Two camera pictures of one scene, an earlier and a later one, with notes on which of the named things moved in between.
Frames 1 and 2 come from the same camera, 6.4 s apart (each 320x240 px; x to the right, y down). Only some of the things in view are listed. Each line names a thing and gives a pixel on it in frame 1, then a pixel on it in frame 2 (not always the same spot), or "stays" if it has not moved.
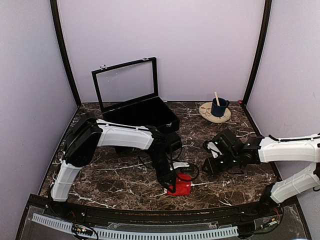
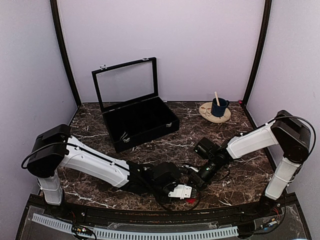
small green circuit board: (82, 230) stays
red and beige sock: (183, 185) -> (191, 200)
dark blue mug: (219, 111) stays
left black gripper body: (156, 160) -> (156, 189)
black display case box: (128, 93) stays
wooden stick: (217, 99) stays
